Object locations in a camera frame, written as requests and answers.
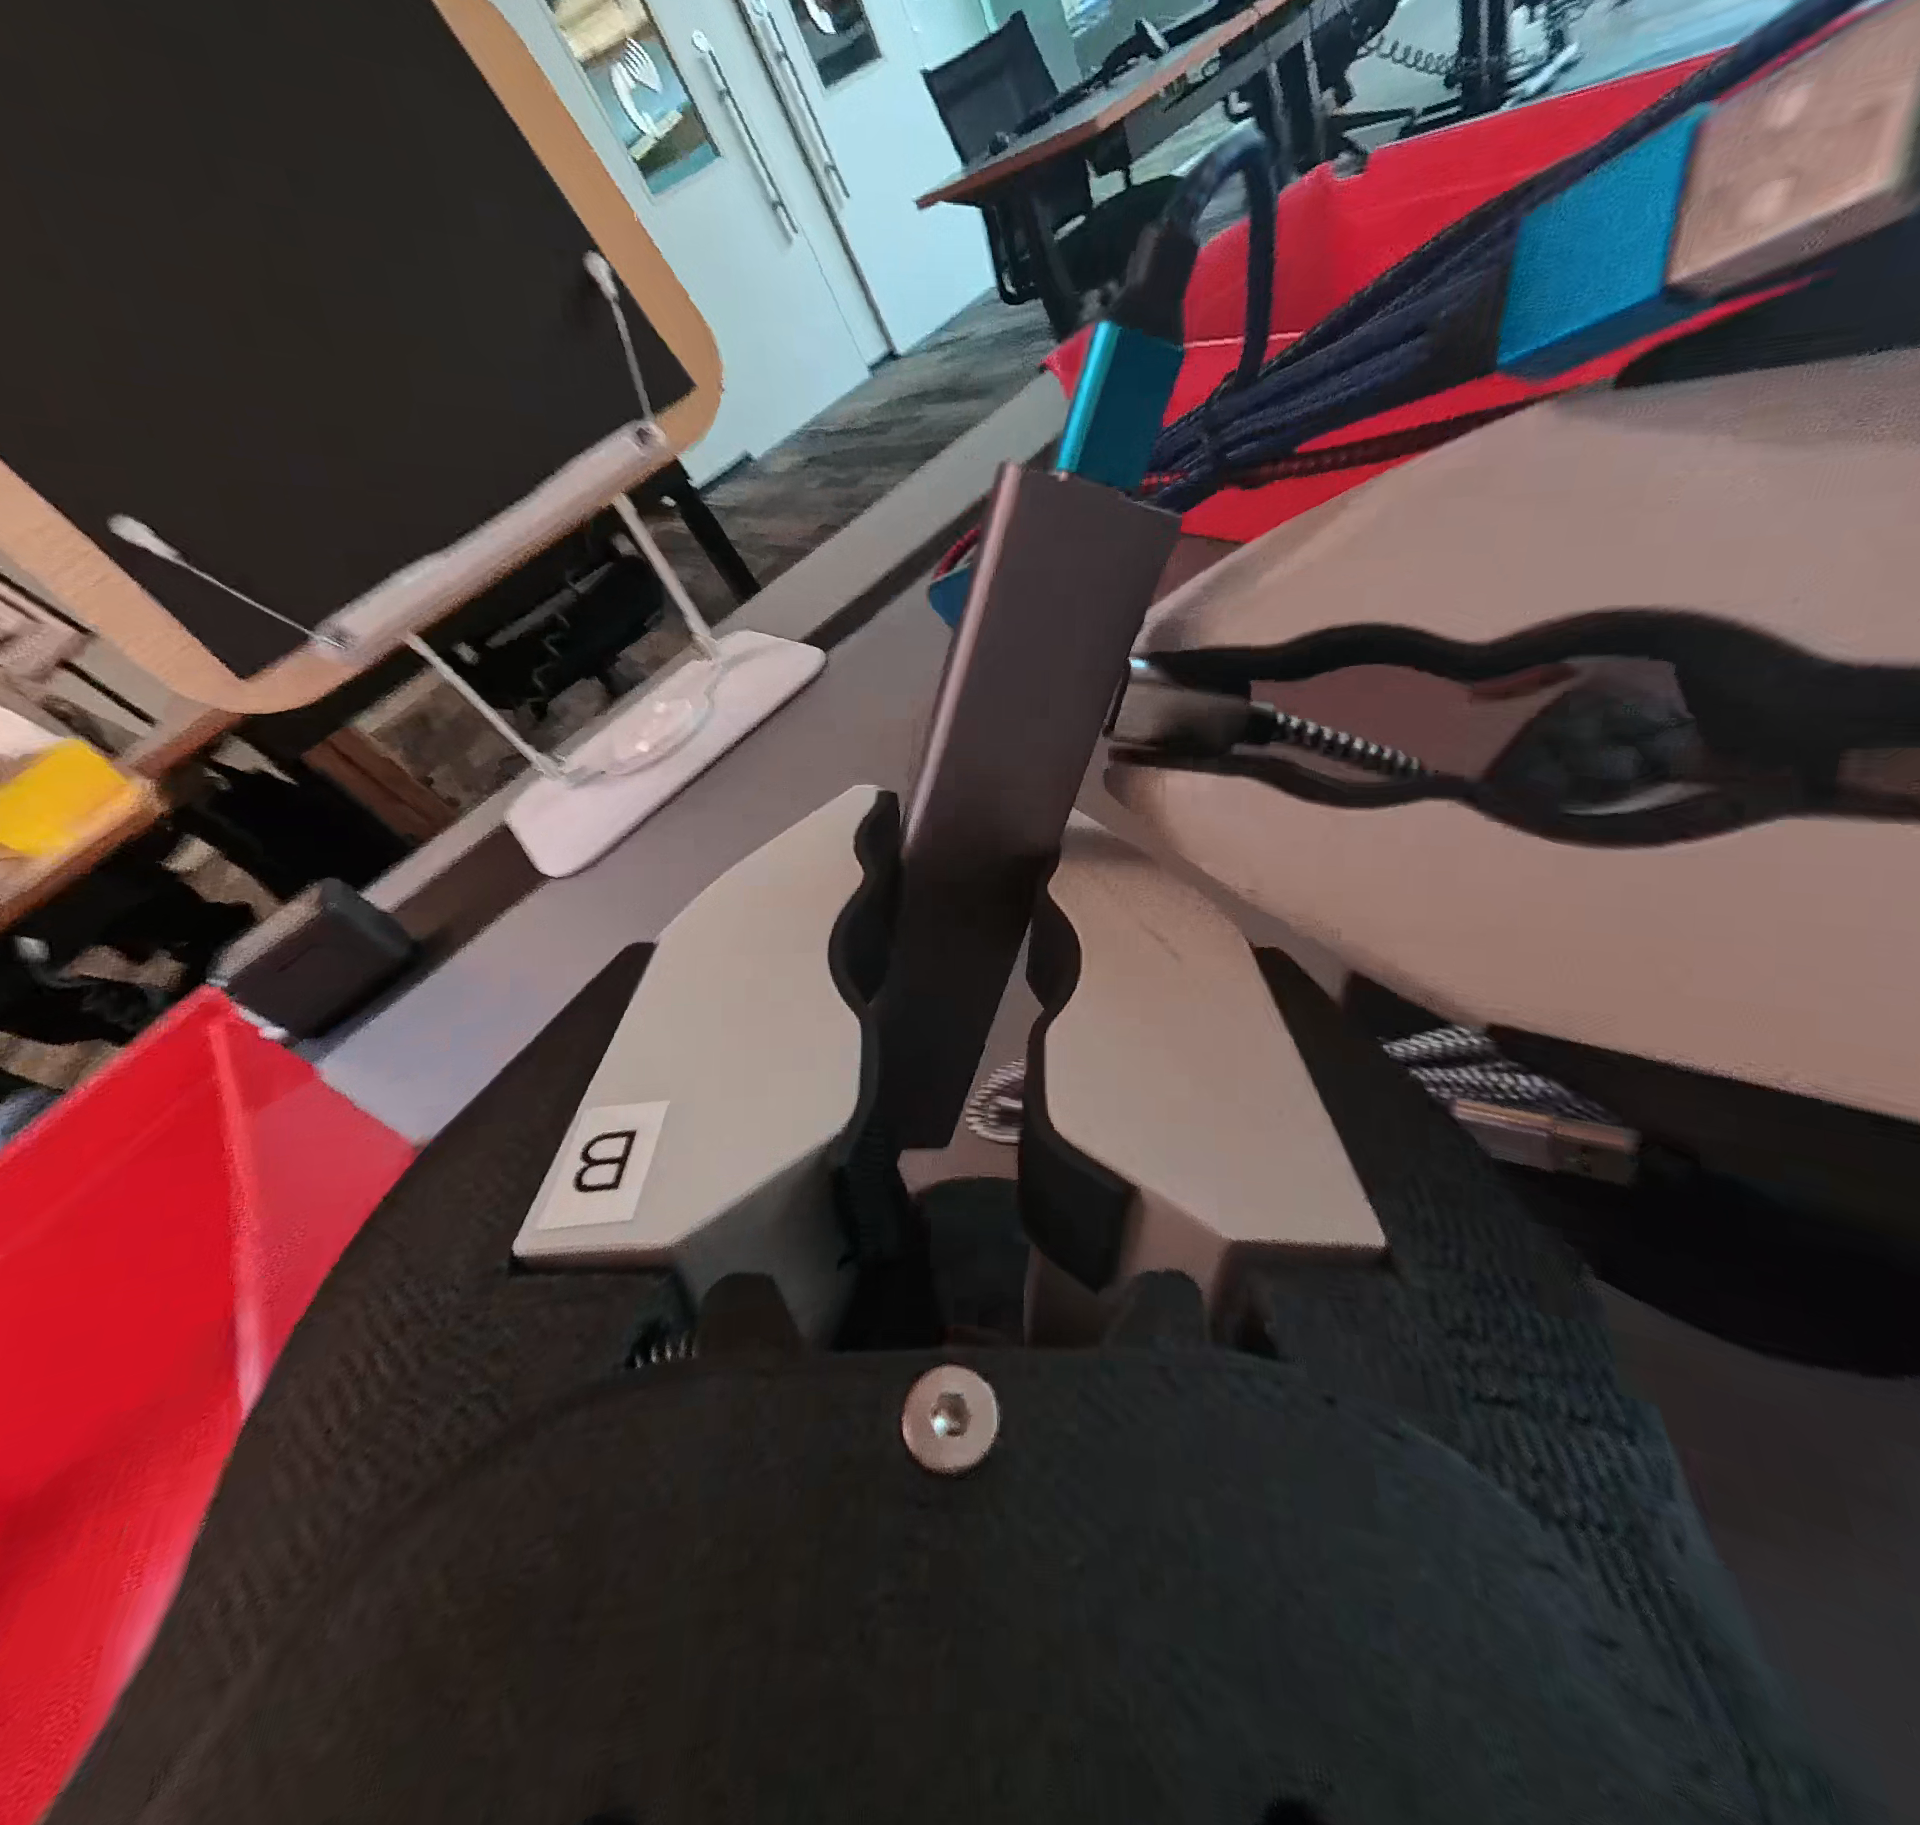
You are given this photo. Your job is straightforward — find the grey usb hub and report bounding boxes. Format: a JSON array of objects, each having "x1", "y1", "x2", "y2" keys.
[{"x1": 898, "y1": 462, "x2": 1186, "y2": 1155}]

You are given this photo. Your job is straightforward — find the red plastic bin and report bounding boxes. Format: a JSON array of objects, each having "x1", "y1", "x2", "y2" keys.
[
  {"x1": 1041, "y1": 11, "x2": 1920, "y2": 545},
  {"x1": 0, "y1": 985, "x2": 419, "y2": 1825}
]

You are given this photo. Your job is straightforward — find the blue usb-c plug cable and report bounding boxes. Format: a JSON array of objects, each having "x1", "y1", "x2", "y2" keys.
[{"x1": 1050, "y1": 123, "x2": 1277, "y2": 495}]

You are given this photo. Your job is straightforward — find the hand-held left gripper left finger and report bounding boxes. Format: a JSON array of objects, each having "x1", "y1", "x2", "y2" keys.
[{"x1": 512, "y1": 784, "x2": 903, "y2": 1343}]

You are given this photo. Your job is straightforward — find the white book stand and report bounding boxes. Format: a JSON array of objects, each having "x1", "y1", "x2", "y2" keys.
[{"x1": 106, "y1": 251, "x2": 828, "y2": 879}]

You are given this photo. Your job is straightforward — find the grey charger cube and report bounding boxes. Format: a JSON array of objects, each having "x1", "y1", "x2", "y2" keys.
[{"x1": 207, "y1": 881, "x2": 417, "y2": 1040}]

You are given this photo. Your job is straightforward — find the blue usb-a plug cable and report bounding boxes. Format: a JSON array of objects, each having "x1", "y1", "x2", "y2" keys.
[{"x1": 1440, "y1": 18, "x2": 1920, "y2": 387}]

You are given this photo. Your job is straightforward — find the yellow plastic bin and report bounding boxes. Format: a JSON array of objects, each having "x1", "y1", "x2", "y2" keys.
[{"x1": 0, "y1": 736, "x2": 152, "y2": 858}]

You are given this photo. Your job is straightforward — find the red braided cable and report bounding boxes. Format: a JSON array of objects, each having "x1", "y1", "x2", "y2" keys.
[{"x1": 1140, "y1": 446, "x2": 1358, "y2": 495}]

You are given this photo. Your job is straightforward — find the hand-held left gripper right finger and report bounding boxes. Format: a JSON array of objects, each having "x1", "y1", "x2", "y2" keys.
[{"x1": 1019, "y1": 832, "x2": 1391, "y2": 1350}]

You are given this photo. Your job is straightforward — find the navy braided cable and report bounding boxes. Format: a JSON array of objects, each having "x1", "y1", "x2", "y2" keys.
[{"x1": 1145, "y1": 257, "x2": 1517, "y2": 507}]

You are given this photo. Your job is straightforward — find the black white braided usb-c cable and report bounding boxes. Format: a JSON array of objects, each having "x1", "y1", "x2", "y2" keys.
[{"x1": 966, "y1": 652, "x2": 1639, "y2": 1191}]

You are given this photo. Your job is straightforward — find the wooden desk black legs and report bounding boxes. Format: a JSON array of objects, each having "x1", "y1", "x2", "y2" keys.
[{"x1": 914, "y1": 0, "x2": 1442, "y2": 343}]

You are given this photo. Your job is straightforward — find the black office chair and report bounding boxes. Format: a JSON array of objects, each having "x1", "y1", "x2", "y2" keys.
[{"x1": 920, "y1": 11, "x2": 1081, "y2": 298}]

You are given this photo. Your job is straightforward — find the black sheet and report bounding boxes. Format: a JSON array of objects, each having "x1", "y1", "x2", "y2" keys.
[{"x1": 0, "y1": 0, "x2": 706, "y2": 687}]

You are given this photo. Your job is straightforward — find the white double door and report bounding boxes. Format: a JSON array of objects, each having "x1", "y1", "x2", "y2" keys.
[{"x1": 366, "y1": 0, "x2": 919, "y2": 493}]

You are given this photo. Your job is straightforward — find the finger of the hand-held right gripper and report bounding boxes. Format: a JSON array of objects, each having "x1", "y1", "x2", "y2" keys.
[
  {"x1": 1126, "y1": 345, "x2": 1920, "y2": 724},
  {"x1": 1107, "y1": 746, "x2": 1920, "y2": 1118}
]

